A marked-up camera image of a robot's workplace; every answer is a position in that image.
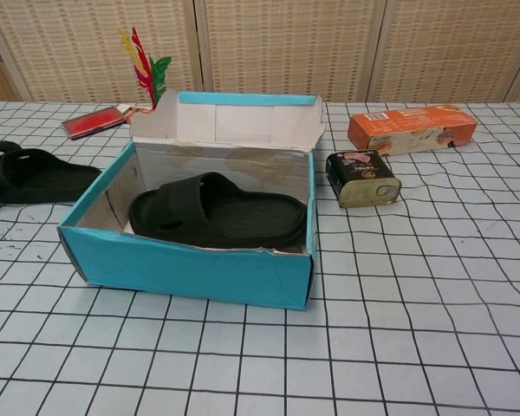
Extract black rubber slipper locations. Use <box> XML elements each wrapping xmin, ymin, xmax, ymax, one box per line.
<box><xmin>0</xmin><ymin>147</ymin><xmax>103</xmax><ymax>205</ymax></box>
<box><xmin>128</xmin><ymin>172</ymin><xmax>309</xmax><ymax>250</ymax></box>

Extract blue cardboard shoe box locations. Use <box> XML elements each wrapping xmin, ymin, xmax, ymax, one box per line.
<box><xmin>58</xmin><ymin>89</ymin><xmax>326</xmax><ymax>312</ymax></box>

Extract orange rectangular carton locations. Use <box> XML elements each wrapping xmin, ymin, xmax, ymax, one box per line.
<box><xmin>348</xmin><ymin>103</ymin><xmax>479</xmax><ymax>158</ymax></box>

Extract black luncheon meat can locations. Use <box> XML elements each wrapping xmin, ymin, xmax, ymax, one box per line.
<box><xmin>326</xmin><ymin>149</ymin><xmax>403</xmax><ymax>210</ymax></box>

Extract blue checked tablecloth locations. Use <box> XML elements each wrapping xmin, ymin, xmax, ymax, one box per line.
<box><xmin>0</xmin><ymin>101</ymin><xmax>520</xmax><ymax>416</ymax></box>

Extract small orange white pack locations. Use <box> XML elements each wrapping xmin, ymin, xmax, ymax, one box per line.
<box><xmin>119</xmin><ymin>103</ymin><xmax>151</xmax><ymax>127</ymax></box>

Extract woven folding screen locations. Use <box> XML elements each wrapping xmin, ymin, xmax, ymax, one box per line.
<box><xmin>0</xmin><ymin>0</ymin><xmax>520</xmax><ymax>104</ymax></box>

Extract colourful feather shuttlecock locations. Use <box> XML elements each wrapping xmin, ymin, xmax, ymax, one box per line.
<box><xmin>119</xmin><ymin>26</ymin><xmax>174</xmax><ymax>107</ymax></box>

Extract red flat ink pad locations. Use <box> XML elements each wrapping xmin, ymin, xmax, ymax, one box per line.
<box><xmin>62</xmin><ymin>105</ymin><xmax>127</xmax><ymax>141</ymax></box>

